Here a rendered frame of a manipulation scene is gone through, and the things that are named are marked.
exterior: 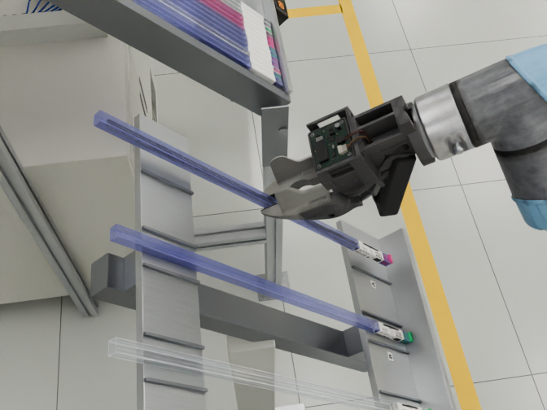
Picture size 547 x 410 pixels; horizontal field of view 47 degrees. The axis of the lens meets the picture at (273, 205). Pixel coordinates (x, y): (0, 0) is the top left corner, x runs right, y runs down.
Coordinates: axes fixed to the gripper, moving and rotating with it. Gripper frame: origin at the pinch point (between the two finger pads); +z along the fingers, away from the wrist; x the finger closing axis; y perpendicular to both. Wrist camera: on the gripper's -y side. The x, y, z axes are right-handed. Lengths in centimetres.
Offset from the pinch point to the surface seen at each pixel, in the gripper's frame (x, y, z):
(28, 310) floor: -36, -53, 100
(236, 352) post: 14.1, -6.6, 11.0
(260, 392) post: 14.1, -23.5, 17.1
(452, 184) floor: -62, -113, -10
